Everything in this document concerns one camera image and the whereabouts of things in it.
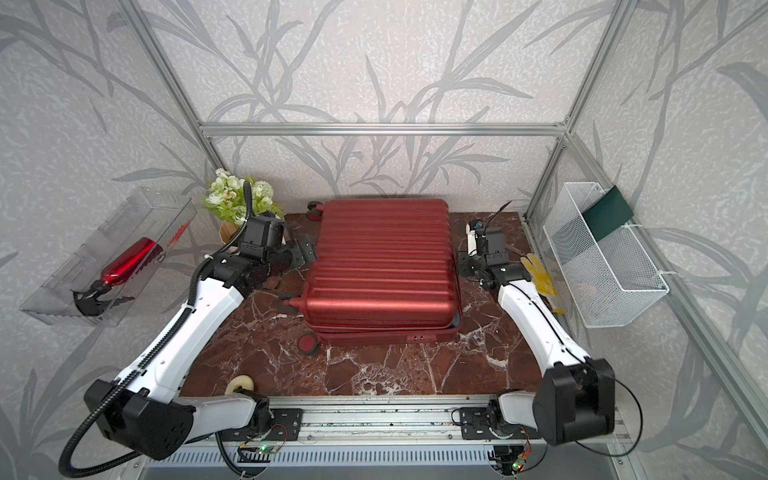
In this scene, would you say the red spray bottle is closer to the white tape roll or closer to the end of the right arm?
the white tape roll

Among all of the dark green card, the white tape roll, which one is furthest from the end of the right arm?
the white tape roll

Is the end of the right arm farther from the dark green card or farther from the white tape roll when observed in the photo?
the white tape roll

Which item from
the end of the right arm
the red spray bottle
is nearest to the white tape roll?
the red spray bottle

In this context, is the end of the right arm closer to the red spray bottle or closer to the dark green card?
the dark green card

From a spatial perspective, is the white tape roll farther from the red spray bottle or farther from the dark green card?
the dark green card

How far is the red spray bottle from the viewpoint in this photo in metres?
0.60
